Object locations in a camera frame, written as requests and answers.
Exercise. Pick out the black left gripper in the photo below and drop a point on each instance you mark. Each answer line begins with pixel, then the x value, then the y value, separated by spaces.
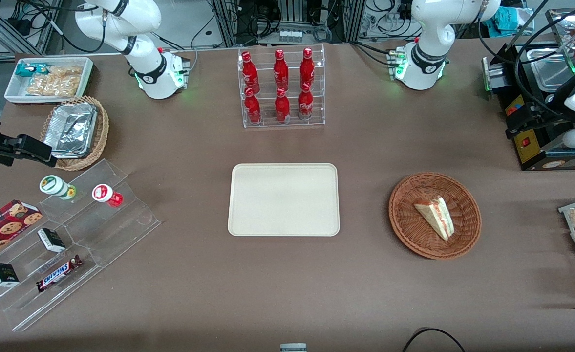
pixel 549 106

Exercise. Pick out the triangular sandwich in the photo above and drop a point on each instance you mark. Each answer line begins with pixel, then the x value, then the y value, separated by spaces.
pixel 436 215

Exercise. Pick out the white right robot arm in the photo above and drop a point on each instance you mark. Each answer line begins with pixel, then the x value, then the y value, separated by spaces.
pixel 145 58

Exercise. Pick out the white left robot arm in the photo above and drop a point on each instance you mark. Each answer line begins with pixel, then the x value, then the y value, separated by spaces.
pixel 426 49

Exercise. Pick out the light wicker basket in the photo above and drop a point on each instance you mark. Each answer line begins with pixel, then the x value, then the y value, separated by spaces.
pixel 99 132

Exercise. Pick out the brown wicker basket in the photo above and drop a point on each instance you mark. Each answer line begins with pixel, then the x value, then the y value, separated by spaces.
pixel 414 230

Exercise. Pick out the beige plastic tray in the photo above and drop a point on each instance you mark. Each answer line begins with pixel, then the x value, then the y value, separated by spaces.
pixel 282 200

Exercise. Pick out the black food warmer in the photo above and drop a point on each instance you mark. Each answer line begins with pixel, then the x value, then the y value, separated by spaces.
pixel 531 151

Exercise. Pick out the stacked foil containers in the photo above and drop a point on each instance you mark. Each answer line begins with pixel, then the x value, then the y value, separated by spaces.
pixel 70 129

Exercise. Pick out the green lid cup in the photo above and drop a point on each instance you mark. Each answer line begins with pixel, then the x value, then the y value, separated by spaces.
pixel 55 186

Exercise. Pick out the steel warmer pan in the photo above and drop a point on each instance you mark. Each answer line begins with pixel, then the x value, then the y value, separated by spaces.
pixel 553 71

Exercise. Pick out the white rectangular bin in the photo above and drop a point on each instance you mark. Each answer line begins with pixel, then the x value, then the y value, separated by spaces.
pixel 13 90

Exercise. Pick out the clear bag of crackers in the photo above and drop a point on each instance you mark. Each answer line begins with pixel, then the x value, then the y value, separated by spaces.
pixel 65 71
pixel 53 87

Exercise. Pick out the teal snack packet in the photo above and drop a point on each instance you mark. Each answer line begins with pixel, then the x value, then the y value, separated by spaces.
pixel 25 69

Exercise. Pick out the red lid cup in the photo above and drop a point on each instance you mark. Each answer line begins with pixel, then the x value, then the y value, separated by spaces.
pixel 104 193

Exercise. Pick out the red cookie box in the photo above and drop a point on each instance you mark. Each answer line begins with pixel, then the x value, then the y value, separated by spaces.
pixel 4 227

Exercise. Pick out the small black box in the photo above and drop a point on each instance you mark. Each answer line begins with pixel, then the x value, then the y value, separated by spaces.
pixel 3 274
pixel 51 239

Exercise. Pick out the clear acrylic stepped display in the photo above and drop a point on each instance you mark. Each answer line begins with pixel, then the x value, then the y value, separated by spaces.
pixel 96 234

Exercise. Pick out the snickers chocolate bar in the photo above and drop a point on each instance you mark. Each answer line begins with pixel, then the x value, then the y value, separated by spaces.
pixel 57 274

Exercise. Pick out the red cola bottle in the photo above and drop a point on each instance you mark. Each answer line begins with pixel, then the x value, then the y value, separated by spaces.
pixel 249 73
pixel 282 107
pixel 252 107
pixel 307 68
pixel 281 71
pixel 306 103

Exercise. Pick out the clear acrylic bottle rack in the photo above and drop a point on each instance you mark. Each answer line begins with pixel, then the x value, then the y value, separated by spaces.
pixel 267 122

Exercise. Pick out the white power strip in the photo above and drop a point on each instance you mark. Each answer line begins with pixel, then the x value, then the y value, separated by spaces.
pixel 291 35

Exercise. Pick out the small grey device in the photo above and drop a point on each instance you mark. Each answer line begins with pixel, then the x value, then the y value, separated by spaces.
pixel 293 347

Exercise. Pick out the aluminium frame rack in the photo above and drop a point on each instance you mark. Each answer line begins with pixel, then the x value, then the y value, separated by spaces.
pixel 287 12

